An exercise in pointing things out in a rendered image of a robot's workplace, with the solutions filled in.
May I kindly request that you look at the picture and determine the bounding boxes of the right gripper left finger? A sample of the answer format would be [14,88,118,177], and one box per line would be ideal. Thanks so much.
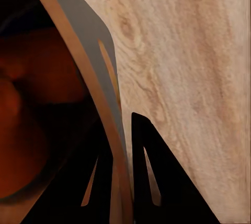
[20,117,113,224]

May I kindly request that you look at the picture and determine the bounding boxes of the trash can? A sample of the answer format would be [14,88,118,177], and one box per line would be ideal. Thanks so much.
[0,0,134,224]

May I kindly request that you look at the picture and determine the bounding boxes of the can of soda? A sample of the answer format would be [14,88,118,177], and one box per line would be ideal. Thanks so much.
[0,65,52,202]
[0,3,75,108]
[0,27,90,107]

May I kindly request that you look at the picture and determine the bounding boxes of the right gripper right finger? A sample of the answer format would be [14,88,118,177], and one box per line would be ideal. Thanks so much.
[131,112,221,224]

